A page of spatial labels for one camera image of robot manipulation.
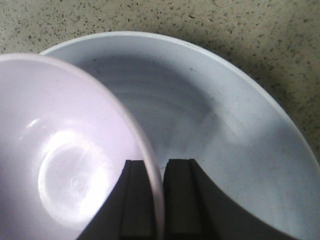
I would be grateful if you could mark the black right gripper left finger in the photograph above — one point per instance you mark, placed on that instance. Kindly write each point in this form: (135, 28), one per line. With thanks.
(128, 213)

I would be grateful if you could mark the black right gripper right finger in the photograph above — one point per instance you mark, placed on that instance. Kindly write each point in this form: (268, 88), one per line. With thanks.
(197, 209)

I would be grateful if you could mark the purple plastic bowl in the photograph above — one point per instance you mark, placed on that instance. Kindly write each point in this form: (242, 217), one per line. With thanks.
(64, 141)

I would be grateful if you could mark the light blue plate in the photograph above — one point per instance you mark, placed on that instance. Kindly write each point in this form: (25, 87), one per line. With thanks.
(257, 177)

